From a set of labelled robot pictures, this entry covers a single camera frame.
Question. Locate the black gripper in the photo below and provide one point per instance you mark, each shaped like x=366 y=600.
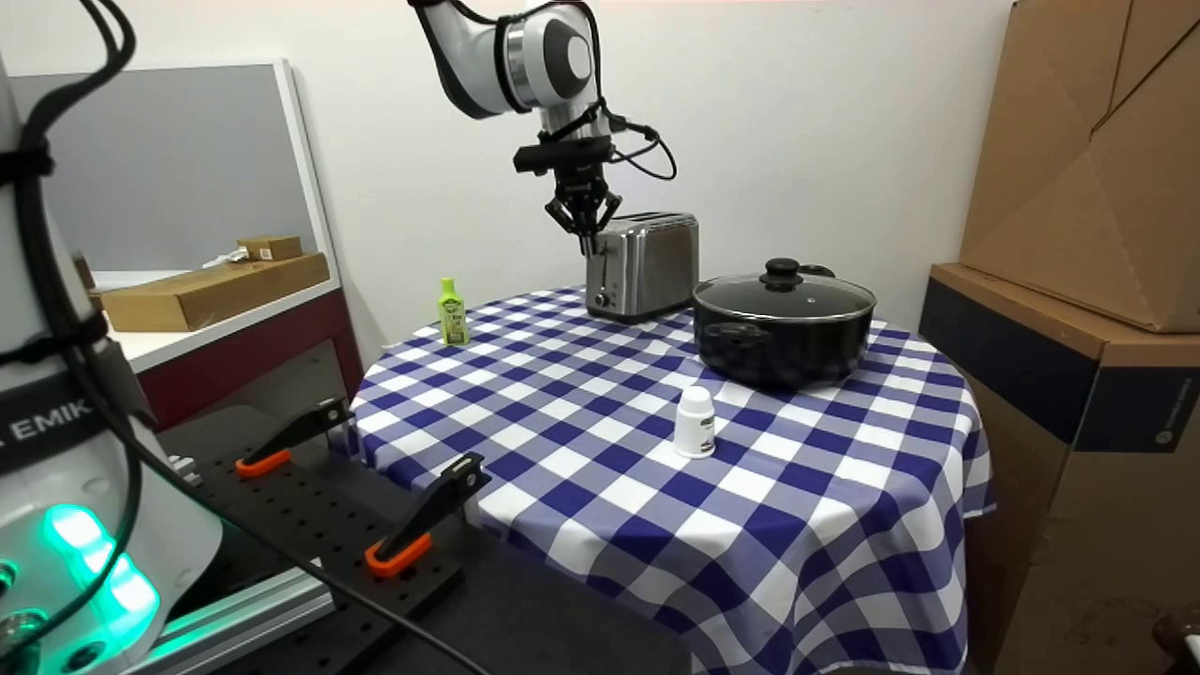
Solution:
x=581 y=189

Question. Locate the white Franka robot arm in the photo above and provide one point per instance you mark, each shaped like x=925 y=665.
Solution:
x=548 y=57

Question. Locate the green plastic bottle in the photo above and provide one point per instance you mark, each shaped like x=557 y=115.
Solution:
x=452 y=317

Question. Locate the glass pot lid black knob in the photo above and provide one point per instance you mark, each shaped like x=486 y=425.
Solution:
x=780 y=292

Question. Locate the white plastic bottle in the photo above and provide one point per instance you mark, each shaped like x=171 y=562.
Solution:
x=695 y=422

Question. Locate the black cooking pot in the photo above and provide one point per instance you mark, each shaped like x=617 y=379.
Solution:
x=780 y=345

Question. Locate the blue white checkered tablecloth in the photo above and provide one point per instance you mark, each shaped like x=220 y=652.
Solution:
x=751 y=501

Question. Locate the small brown cardboard box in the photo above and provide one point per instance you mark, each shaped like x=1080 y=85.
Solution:
x=272 y=250

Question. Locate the black clamp orange tip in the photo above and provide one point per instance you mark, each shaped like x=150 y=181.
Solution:
x=423 y=520
x=291 y=437

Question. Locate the dark red cabinet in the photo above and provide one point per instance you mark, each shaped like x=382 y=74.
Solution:
x=237 y=362

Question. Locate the flat brown cardboard box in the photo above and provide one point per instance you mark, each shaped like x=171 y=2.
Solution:
x=208 y=292

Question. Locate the grey partition panel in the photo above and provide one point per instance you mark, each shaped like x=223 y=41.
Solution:
x=175 y=164

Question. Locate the cardboard box dark blue band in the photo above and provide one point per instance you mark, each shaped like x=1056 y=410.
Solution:
x=1073 y=474

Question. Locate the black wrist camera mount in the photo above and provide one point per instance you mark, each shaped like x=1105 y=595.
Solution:
x=563 y=156

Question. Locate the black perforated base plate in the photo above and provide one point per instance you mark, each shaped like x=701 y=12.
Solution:
x=376 y=585

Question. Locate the aluminium profile rail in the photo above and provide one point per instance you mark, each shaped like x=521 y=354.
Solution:
x=237 y=621

